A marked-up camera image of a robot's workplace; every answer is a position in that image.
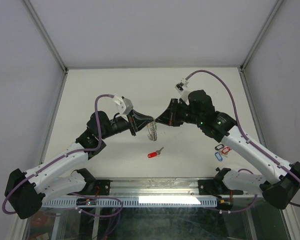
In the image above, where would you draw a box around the left aluminium frame post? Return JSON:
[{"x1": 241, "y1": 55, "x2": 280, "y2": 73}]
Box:
[{"x1": 21, "y1": 0, "x2": 68, "y2": 73}]

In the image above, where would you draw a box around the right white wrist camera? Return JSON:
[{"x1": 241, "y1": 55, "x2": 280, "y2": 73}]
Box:
[{"x1": 175, "y1": 78, "x2": 190, "y2": 103}]

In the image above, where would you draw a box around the blue tag key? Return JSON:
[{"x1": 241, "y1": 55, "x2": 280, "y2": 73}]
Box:
[{"x1": 214, "y1": 152, "x2": 223, "y2": 162}]

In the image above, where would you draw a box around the white slotted cable duct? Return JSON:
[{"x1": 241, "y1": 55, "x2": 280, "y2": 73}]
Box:
[{"x1": 42, "y1": 195, "x2": 218, "y2": 209}]

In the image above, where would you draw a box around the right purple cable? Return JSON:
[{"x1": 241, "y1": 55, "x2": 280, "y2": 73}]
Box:
[{"x1": 186, "y1": 69, "x2": 300, "y2": 215}]

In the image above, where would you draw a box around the metal keyring with yellow handle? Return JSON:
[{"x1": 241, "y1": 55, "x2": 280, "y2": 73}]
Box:
[{"x1": 146, "y1": 121, "x2": 158, "y2": 142}]

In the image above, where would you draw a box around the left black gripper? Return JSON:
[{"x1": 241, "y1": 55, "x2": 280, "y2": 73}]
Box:
[{"x1": 99, "y1": 109, "x2": 154, "y2": 140}]

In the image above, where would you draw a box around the aluminium frame post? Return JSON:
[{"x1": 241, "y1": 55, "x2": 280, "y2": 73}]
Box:
[
  {"x1": 240, "y1": 0, "x2": 285, "y2": 72},
  {"x1": 21, "y1": 0, "x2": 68, "y2": 73}
]

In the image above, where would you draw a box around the black tag key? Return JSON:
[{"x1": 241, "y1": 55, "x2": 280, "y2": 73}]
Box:
[{"x1": 214, "y1": 143, "x2": 225, "y2": 151}]

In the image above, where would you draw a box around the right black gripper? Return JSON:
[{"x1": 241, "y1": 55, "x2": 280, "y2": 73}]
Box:
[{"x1": 155, "y1": 98, "x2": 203, "y2": 127}]

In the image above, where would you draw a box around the red outline tag key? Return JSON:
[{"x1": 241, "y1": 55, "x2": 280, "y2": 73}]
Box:
[{"x1": 221, "y1": 147, "x2": 232, "y2": 155}]

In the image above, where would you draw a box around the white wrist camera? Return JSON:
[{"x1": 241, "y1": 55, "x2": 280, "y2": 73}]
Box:
[
  {"x1": 175, "y1": 78, "x2": 190, "y2": 103},
  {"x1": 112, "y1": 94, "x2": 134, "y2": 121}
]

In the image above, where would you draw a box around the right aluminium frame post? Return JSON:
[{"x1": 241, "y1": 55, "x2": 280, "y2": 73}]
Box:
[{"x1": 240, "y1": 0, "x2": 285, "y2": 72}]

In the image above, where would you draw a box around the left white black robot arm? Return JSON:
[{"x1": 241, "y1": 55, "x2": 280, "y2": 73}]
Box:
[{"x1": 2, "y1": 110, "x2": 155, "y2": 220}]

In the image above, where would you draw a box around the aluminium mounting rail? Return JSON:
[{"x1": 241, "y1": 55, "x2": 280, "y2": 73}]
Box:
[{"x1": 44, "y1": 176, "x2": 266, "y2": 198}]

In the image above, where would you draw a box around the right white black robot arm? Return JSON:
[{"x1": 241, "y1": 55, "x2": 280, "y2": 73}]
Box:
[{"x1": 155, "y1": 90, "x2": 300, "y2": 210}]

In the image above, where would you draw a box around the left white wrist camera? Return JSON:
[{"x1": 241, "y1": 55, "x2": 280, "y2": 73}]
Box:
[{"x1": 112, "y1": 94, "x2": 134, "y2": 121}]

